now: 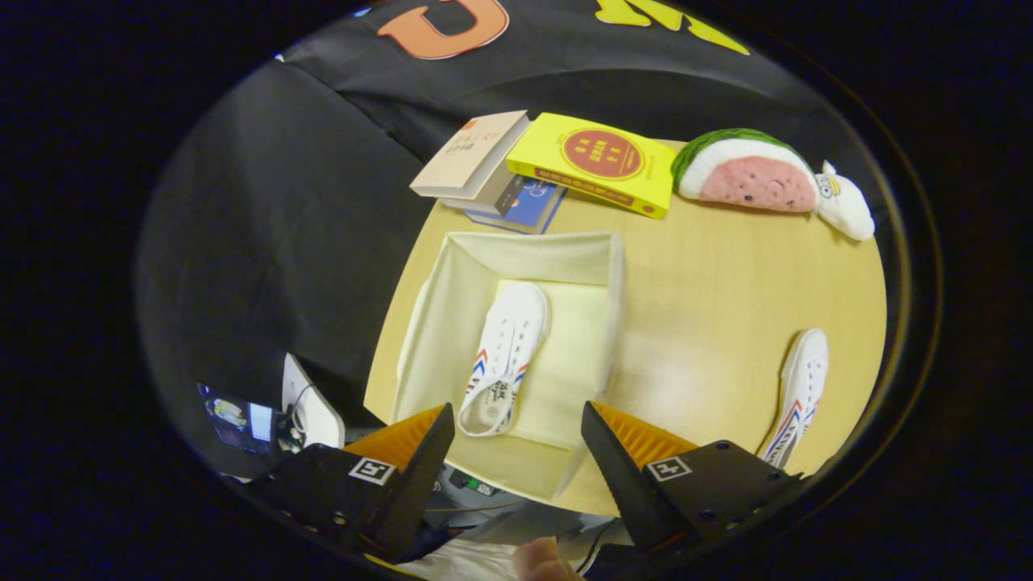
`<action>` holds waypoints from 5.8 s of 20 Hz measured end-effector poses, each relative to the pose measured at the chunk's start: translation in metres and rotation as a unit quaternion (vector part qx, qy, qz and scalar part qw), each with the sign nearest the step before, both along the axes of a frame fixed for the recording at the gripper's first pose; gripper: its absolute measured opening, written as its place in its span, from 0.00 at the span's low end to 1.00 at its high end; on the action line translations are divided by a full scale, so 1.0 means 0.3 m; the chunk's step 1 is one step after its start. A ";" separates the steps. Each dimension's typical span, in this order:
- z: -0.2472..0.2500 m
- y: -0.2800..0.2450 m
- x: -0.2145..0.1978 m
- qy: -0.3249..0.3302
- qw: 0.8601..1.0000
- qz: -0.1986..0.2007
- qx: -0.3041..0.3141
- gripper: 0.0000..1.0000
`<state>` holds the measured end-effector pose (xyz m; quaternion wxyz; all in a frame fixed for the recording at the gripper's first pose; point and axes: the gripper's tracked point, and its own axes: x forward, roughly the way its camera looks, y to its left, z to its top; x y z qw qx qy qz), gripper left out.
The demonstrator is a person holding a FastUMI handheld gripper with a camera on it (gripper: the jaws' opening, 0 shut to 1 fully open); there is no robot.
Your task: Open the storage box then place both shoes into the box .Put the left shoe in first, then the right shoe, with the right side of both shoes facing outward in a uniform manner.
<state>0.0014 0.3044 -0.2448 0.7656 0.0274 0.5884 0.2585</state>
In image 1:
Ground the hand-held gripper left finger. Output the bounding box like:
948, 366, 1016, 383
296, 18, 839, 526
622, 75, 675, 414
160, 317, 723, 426
246, 403, 456, 564

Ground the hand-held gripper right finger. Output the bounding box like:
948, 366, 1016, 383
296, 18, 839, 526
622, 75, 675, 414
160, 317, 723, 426
580, 401, 808, 559

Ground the cream fabric storage box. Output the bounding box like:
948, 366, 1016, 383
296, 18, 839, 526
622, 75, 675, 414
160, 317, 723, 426
390, 231, 626, 501

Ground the white shoe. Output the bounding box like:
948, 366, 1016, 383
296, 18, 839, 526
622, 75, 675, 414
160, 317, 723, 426
457, 281, 550, 438
757, 328, 830, 470

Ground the person's white clothing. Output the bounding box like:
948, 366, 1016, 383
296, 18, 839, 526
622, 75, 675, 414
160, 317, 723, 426
395, 539, 519, 581

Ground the laptop screen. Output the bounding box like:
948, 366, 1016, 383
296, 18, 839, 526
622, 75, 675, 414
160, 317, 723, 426
198, 382, 281, 458

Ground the blue book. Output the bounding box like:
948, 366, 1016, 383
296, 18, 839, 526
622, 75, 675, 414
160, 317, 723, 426
466, 179, 568, 236

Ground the white book with dark spine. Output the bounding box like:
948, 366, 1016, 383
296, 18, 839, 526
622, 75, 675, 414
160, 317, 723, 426
442, 157, 529, 217

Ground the yellow book with red circle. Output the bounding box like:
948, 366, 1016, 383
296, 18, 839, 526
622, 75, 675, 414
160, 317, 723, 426
506, 112, 687, 220

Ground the watermelon slice plush toy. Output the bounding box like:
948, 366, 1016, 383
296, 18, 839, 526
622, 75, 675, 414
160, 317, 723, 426
671, 128, 822, 214

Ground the beige book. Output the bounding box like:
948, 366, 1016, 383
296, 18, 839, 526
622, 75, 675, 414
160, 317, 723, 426
409, 111, 531, 200

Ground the white plush toy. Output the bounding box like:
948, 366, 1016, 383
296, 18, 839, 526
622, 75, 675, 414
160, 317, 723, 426
813, 160, 876, 242

